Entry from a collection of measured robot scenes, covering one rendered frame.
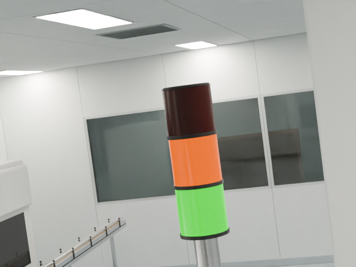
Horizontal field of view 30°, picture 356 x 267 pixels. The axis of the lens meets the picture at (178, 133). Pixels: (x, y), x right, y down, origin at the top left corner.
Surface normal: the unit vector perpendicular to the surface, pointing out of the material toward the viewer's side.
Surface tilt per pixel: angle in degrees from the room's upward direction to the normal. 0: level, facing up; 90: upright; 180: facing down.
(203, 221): 90
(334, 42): 90
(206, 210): 90
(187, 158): 90
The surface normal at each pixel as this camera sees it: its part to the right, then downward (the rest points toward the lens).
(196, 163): 0.00, 0.05
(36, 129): -0.23, 0.08
